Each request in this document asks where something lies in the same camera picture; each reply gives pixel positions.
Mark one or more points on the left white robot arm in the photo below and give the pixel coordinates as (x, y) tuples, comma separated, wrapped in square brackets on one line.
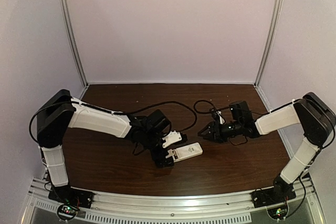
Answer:
[(63, 111)]

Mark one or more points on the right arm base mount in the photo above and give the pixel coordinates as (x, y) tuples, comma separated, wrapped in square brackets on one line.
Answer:
[(280, 192)]

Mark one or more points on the right aluminium frame post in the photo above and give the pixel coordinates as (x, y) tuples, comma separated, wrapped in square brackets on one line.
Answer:
[(276, 11)]

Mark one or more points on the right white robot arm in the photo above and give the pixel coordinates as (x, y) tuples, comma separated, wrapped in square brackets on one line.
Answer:
[(315, 117)]

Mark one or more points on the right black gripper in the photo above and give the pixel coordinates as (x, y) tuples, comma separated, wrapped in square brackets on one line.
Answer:
[(214, 131)]

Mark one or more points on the front aluminium rail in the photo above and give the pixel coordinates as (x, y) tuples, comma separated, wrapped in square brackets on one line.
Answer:
[(118, 208)]

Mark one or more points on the left aluminium frame post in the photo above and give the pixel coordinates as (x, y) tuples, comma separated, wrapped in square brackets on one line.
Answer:
[(72, 42)]

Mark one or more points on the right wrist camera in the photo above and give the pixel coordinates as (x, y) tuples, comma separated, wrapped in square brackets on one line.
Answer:
[(217, 116)]

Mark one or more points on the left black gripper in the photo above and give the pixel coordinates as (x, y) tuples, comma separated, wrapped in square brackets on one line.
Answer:
[(161, 157)]

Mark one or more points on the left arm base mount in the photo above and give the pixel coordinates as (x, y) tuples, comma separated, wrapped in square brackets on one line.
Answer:
[(71, 200)]

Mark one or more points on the white battery cover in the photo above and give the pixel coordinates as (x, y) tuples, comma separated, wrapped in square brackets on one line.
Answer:
[(173, 154)]

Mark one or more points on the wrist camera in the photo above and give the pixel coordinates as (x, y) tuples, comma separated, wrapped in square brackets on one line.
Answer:
[(217, 116), (173, 137)]

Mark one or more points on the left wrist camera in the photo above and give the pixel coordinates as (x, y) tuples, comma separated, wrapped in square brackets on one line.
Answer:
[(173, 137)]

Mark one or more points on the white remote control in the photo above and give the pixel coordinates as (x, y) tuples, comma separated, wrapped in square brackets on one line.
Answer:
[(187, 152)]

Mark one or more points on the aluminium frame post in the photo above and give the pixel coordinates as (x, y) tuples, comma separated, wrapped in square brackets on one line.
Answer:
[(72, 42), (276, 11)]

